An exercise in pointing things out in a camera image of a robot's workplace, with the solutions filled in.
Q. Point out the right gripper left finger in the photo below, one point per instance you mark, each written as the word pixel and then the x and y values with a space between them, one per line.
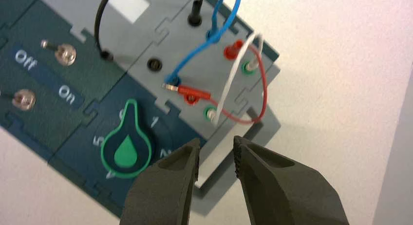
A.
pixel 161 194

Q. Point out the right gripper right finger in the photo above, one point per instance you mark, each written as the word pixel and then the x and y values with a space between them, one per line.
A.
pixel 284 194

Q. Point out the green rotary knob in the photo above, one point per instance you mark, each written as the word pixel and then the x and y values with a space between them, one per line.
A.
pixel 125 152

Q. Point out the teal and grey task board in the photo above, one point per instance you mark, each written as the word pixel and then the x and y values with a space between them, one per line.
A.
pixel 96 88

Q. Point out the metal toggle switch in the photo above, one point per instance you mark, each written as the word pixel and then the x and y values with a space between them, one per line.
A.
pixel 24 99
pixel 65 54

